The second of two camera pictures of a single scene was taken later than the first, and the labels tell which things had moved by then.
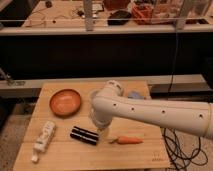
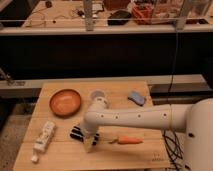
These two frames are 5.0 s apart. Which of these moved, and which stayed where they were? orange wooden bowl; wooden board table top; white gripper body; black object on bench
Moved: white gripper body
Stayed: black object on bench; orange wooden bowl; wooden board table top
